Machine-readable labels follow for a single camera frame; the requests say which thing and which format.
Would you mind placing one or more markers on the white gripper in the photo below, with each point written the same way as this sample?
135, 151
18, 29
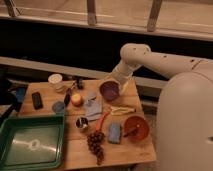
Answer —
123, 82

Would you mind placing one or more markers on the red yellow apple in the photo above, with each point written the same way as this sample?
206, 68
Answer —
76, 99

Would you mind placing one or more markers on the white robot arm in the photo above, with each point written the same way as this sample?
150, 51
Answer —
160, 61

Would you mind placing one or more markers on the yellow tongs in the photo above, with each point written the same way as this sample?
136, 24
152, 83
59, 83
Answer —
119, 110

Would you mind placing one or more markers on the grey blue cloth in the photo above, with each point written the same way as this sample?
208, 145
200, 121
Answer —
93, 108

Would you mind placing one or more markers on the orange bowl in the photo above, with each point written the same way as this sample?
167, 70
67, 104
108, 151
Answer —
136, 122

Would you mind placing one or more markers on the blue sponge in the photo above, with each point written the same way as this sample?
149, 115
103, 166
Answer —
114, 133

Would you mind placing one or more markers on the dark spoon in bowl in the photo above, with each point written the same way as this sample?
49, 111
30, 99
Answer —
132, 132

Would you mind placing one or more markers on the small black object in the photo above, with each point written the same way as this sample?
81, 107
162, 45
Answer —
79, 83

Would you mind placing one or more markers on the small metal cup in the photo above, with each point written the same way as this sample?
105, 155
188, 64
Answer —
82, 124

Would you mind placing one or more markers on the bunch of dark grapes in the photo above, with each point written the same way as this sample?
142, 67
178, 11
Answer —
94, 142

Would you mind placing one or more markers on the dark brown bottle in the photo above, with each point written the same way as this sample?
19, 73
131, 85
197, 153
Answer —
67, 96

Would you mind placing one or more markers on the small blue round lid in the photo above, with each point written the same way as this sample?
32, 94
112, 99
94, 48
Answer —
59, 107

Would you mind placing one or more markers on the white paper cup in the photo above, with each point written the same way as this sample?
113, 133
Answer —
56, 80

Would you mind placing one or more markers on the black rectangular device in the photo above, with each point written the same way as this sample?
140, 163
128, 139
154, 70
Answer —
37, 100

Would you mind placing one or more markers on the blue object at left edge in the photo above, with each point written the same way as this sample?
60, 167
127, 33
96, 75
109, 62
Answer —
20, 94

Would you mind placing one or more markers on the green plastic tray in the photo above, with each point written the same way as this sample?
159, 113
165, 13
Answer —
31, 143

